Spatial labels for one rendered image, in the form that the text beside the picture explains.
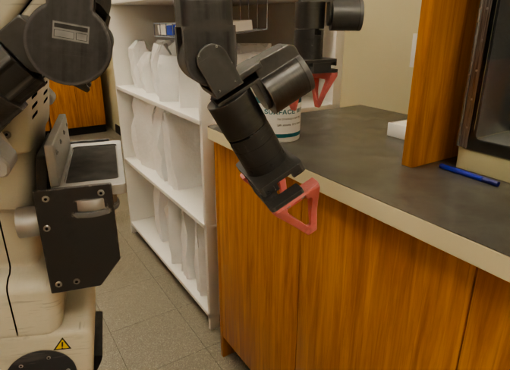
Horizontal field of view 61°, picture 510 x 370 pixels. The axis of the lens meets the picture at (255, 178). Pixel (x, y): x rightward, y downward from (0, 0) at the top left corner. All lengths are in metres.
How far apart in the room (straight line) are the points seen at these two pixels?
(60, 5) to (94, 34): 0.04
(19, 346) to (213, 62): 0.53
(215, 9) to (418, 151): 0.68
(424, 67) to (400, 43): 0.72
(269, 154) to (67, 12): 0.26
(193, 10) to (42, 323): 0.52
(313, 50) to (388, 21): 0.92
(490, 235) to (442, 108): 0.40
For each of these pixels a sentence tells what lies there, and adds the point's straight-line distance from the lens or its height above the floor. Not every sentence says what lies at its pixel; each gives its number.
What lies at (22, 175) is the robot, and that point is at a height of 1.05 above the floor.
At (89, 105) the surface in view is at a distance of 5.42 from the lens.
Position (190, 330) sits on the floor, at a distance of 1.99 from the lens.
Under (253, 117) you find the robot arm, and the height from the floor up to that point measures 1.15.
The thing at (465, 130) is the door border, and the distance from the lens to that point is 1.05.
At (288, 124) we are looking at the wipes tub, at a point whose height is 0.99.
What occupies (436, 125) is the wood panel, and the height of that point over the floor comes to 1.03.
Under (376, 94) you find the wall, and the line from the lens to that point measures 1.80.
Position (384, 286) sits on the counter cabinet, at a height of 0.75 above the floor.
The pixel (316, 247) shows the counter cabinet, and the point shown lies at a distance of 1.07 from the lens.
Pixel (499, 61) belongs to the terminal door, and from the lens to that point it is 1.01.
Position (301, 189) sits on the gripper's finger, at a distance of 0.52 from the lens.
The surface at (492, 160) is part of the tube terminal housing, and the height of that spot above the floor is 0.98.
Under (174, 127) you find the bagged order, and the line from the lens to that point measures 1.99.
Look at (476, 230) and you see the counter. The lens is 0.78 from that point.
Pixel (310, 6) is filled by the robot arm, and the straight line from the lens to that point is 0.86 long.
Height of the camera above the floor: 1.26
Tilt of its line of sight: 20 degrees down
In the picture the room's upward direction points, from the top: straight up
